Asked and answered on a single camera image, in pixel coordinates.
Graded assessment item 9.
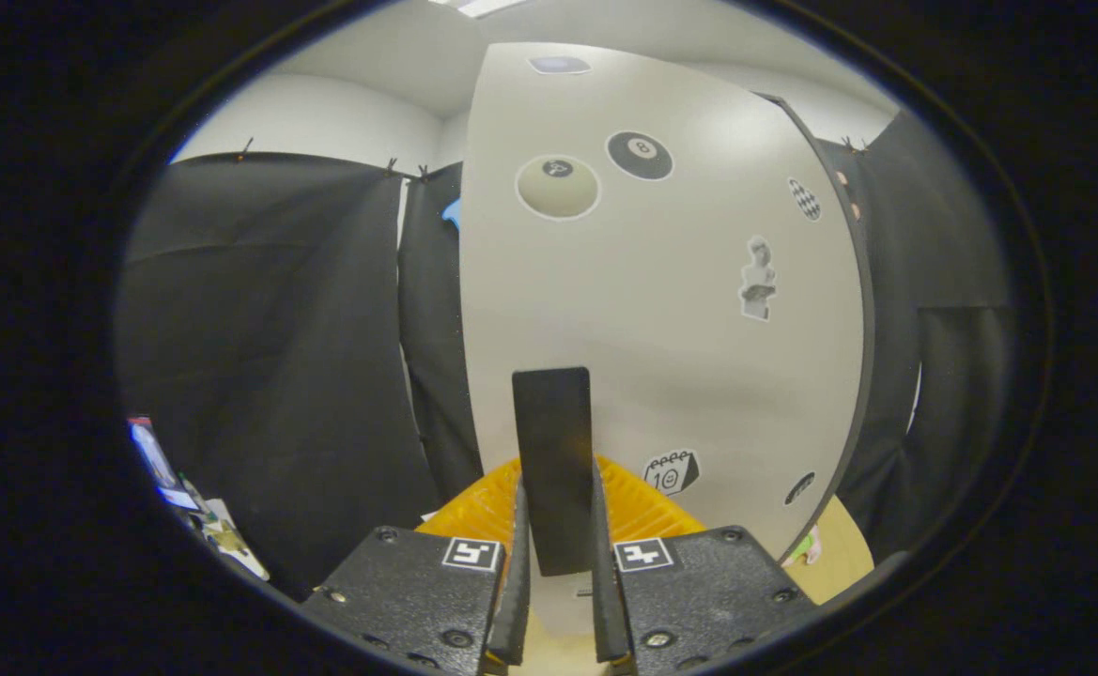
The black door handle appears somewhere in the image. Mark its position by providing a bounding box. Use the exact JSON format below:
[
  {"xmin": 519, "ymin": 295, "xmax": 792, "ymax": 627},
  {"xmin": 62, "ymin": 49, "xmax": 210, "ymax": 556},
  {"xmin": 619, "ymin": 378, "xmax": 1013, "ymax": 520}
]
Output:
[{"xmin": 511, "ymin": 366, "xmax": 596, "ymax": 576}]

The blue white printed object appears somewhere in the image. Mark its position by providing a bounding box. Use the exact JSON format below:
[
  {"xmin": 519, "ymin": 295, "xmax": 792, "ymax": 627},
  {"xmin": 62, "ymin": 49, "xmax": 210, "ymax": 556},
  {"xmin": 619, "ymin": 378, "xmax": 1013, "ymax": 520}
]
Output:
[{"xmin": 129, "ymin": 416, "xmax": 200, "ymax": 513}]

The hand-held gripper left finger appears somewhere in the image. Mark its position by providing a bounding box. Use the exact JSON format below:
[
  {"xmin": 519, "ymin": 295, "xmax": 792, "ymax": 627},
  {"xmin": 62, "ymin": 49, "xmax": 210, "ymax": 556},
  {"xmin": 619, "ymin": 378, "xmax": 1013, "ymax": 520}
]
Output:
[{"xmin": 300, "ymin": 457, "xmax": 533, "ymax": 676}]

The grey shoe cabinet door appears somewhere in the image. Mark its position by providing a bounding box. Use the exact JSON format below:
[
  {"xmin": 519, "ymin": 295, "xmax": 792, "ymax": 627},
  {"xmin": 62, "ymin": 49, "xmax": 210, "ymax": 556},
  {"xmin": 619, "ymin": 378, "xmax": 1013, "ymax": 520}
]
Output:
[{"xmin": 459, "ymin": 42, "xmax": 867, "ymax": 639}]

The black backdrop cloth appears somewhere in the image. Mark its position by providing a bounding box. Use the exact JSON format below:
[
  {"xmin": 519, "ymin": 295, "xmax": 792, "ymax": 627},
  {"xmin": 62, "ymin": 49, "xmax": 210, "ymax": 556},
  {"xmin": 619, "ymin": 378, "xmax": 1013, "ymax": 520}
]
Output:
[{"xmin": 116, "ymin": 108, "xmax": 1019, "ymax": 602}]

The ceiling light panel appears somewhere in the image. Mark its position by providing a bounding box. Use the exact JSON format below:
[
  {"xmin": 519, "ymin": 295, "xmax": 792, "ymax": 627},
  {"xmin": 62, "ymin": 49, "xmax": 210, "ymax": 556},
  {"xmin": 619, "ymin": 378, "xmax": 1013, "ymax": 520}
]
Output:
[{"xmin": 431, "ymin": 0, "xmax": 531, "ymax": 18}]

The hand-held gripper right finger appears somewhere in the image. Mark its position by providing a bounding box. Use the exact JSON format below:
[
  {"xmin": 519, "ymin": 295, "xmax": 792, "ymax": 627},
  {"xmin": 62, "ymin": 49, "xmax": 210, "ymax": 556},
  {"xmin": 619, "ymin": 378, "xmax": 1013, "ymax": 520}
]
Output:
[{"xmin": 589, "ymin": 455, "xmax": 817, "ymax": 676}]

